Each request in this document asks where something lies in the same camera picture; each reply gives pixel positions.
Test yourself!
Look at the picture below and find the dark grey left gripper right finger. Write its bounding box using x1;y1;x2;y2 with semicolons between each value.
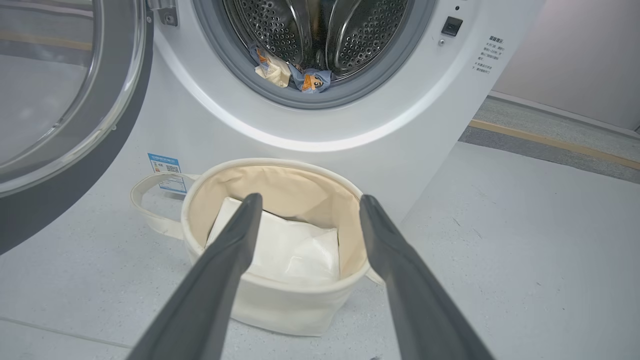
359;194;496;360

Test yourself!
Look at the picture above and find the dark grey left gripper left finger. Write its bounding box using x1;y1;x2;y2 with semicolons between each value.
125;192;264;360

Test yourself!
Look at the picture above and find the washing machine round door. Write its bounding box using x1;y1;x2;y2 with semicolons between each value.
0;0;155;256

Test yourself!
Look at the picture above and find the blue cartoon-print cloth garment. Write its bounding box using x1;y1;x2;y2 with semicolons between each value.
250;45;333;95

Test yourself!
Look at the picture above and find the cream canvas laundry basket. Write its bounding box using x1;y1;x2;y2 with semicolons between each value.
130;158;384;337

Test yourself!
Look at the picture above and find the white pad in basket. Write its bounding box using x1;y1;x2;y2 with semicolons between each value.
206;196;341;287

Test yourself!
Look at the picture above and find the white washing machine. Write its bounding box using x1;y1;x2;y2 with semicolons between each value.
95;0;547;232

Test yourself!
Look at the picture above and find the grey rubber door gasket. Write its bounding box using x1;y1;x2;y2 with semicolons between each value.
192;0;436;110

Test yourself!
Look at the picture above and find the steel washer drum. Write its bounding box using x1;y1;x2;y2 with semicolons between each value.
222;0;411;81

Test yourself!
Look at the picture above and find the dark grey square plastic block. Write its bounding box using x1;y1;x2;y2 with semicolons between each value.
441;16;464;37

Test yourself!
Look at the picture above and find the metal door hinge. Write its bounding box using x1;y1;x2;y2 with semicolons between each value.
146;0;179;27

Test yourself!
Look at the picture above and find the blue energy label sticker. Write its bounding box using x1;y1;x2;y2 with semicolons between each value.
147;153;188;195

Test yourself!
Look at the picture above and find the yellow floor edge strip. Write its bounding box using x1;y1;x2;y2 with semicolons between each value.
469;119;640;171

